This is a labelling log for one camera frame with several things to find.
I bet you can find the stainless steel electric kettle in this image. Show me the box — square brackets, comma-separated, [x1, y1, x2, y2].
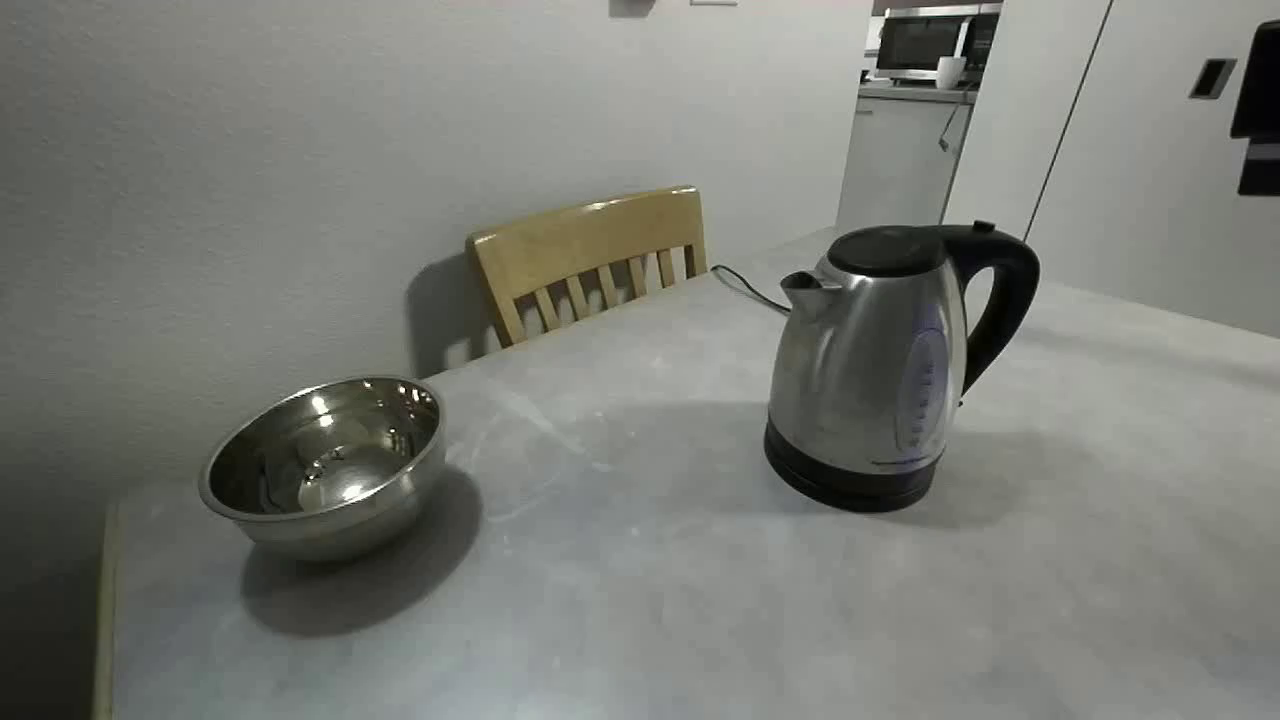
[760, 218, 1045, 515]

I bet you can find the light wooden slat-back chair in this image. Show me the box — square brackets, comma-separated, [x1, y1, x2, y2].
[465, 179, 712, 355]

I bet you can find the black kettle lid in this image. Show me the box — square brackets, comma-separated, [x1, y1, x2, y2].
[826, 218, 959, 280]

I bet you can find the stainless steel bowl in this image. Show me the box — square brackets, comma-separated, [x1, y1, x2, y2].
[197, 370, 448, 564]

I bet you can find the microwave oven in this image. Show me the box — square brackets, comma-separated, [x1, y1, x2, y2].
[867, 2, 1004, 91]

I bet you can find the black wall plate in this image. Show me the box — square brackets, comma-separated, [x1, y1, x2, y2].
[1190, 57, 1241, 105]

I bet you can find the white refrigerator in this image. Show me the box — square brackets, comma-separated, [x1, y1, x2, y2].
[837, 85, 979, 231]

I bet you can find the black kettle power cord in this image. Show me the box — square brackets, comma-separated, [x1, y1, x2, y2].
[709, 259, 800, 318]

